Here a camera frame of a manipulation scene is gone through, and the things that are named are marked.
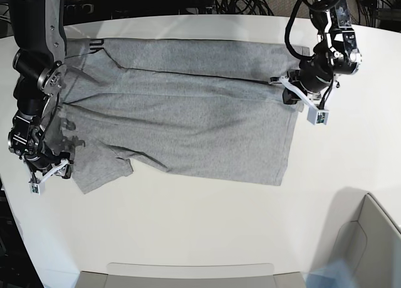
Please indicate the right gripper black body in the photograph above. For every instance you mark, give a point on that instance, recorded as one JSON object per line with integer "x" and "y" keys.
{"x": 44, "y": 161}

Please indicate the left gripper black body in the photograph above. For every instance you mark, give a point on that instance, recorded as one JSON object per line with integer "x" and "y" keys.
{"x": 312, "y": 76}

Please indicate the grey T-shirt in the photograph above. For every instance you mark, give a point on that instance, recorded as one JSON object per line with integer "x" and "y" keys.
{"x": 201, "y": 108}

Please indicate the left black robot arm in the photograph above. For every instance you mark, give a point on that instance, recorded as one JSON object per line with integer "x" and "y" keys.
{"x": 335, "y": 54}

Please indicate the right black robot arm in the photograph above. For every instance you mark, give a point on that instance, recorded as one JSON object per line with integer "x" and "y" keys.
{"x": 40, "y": 61}

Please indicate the blue blurry object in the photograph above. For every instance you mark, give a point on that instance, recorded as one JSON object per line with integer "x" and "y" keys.
{"x": 336, "y": 274}

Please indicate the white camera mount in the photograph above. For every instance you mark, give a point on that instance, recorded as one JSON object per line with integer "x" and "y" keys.
{"x": 315, "y": 115}
{"x": 37, "y": 183}

